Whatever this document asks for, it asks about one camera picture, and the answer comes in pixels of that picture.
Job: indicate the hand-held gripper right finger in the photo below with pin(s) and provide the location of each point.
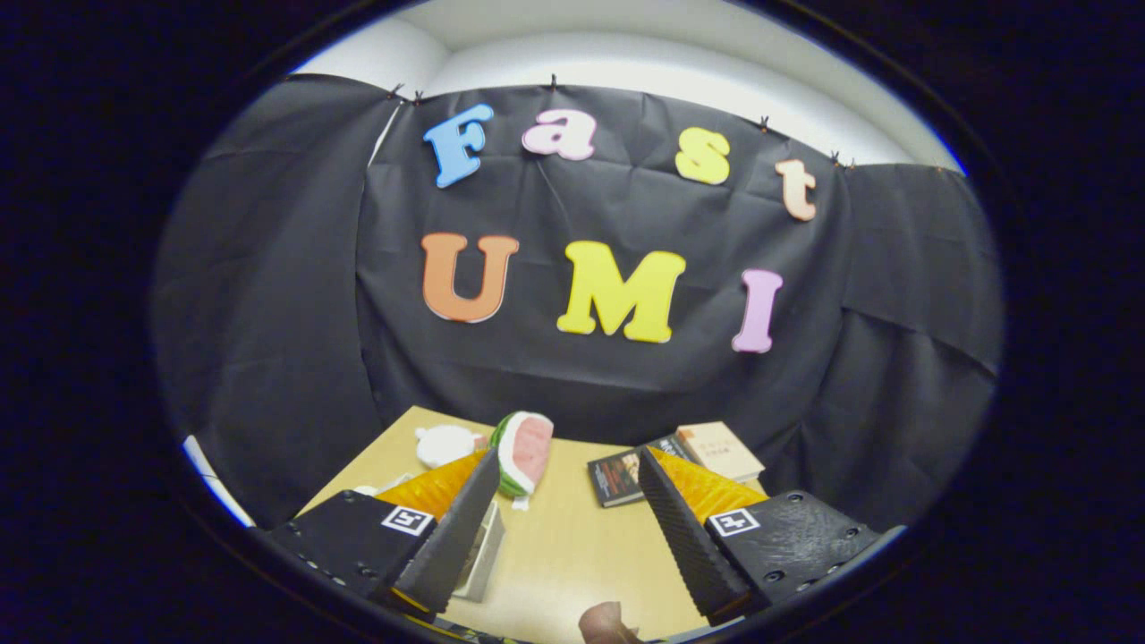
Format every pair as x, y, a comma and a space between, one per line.
684, 541

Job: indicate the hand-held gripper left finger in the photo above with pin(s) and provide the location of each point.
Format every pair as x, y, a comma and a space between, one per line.
452, 541

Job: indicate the grey fabric storage box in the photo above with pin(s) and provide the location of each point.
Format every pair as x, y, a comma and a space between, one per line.
483, 559

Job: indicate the black cover book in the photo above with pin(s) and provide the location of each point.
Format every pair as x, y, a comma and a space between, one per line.
613, 478

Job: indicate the white plush toy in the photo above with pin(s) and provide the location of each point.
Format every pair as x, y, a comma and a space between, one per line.
445, 444

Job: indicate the beige cover book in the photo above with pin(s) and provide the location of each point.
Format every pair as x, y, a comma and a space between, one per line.
725, 447

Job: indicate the watermelon slice plush toy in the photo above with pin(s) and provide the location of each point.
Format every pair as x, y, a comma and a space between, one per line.
523, 452

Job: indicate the black backdrop cloth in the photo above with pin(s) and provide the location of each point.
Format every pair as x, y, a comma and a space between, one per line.
572, 385

